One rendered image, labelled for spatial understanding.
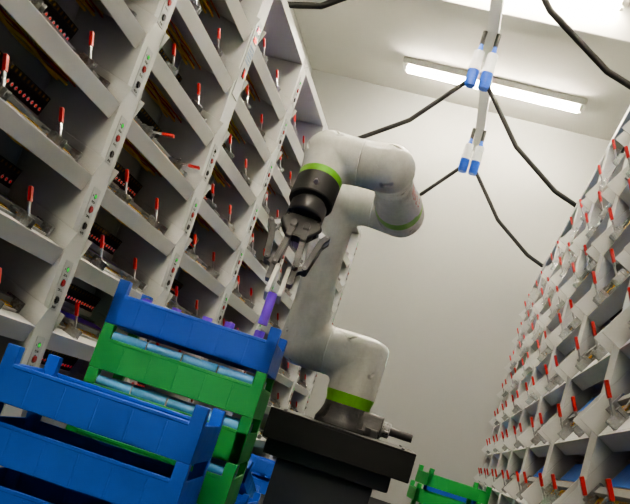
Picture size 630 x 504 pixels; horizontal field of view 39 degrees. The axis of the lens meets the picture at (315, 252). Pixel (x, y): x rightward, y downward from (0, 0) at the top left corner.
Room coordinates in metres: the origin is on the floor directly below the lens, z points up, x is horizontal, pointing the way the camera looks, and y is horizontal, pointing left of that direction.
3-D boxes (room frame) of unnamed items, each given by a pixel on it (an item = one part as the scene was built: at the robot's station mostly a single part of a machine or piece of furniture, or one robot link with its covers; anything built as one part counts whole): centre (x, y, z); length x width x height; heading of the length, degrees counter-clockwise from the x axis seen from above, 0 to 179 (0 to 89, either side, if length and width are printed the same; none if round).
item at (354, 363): (2.37, -0.20, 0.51); 0.16 x 0.13 x 0.19; 79
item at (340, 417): (2.36, -0.26, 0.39); 0.26 x 0.15 x 0.06; 81
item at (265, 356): (1.65, 0.15, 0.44); 0.30 x 0.20 x 0.08; 85
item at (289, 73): (3.53, 0.38, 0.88); 0.20 x 0.09 x 1.75; 79
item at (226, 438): (1.65, 0.15, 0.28); 0.30 x 0.20 x 0.08; 85
